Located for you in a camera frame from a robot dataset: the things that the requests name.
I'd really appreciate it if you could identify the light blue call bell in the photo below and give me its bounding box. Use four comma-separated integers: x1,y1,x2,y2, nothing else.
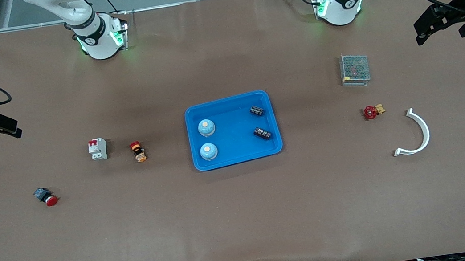
198,142,219,162
197,118,216,138

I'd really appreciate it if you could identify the brown table cover mat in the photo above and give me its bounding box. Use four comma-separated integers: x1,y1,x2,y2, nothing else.
0,0,465,261

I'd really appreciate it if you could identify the red mushroom emergency button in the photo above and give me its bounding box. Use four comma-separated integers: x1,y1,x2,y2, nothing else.
33,185,60,209

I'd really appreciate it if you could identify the brass valve red handwheel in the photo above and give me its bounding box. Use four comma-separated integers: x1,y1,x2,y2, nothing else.
362,103,387,121

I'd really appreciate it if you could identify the metal mesh power supply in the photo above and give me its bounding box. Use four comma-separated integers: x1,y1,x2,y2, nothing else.
338,51,372,89

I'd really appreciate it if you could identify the thin black base cable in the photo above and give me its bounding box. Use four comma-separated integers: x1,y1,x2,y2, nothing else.
96,0,119,16

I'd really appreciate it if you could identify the blue plastic tray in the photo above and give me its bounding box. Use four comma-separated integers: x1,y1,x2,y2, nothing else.
183,88,286,173

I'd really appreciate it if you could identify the orange red push button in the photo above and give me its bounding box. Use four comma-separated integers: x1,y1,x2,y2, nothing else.
129,140,148,164

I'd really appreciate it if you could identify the white circuit breaker red switch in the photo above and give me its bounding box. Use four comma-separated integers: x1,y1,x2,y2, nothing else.
87,137,110,162

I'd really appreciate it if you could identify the white curved plastic bracket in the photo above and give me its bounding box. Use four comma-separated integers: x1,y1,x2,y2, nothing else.
388,106,433,158

